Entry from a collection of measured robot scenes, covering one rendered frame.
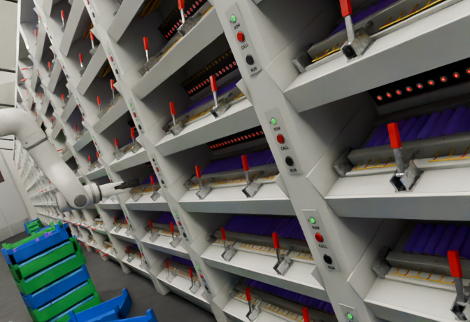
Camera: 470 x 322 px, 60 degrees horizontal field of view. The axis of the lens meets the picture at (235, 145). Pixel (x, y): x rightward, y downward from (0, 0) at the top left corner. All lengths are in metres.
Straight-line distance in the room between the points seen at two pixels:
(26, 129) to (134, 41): 0.57
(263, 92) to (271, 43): 0.09
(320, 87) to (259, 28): 0.15
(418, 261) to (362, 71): 0.34
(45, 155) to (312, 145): 1.21
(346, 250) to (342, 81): 0.30
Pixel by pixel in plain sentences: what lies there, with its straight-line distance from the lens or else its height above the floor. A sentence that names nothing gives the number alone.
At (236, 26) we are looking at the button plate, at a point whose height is 0.81.
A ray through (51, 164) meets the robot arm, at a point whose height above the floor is 0.76.
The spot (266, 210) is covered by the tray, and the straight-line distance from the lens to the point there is 0.90.
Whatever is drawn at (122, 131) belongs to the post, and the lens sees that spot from 2.02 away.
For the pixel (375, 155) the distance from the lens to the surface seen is 0.69.
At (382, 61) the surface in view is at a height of 0.66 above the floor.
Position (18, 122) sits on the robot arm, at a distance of 1.70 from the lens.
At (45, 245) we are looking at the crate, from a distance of 2.31.
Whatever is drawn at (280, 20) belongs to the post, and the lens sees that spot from 0.73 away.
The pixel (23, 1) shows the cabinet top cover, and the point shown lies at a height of 1.67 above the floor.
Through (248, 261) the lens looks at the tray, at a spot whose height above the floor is 0.30.
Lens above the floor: 0.67
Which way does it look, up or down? 4 degrees down
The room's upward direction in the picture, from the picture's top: 22 degrees counter-clockwise
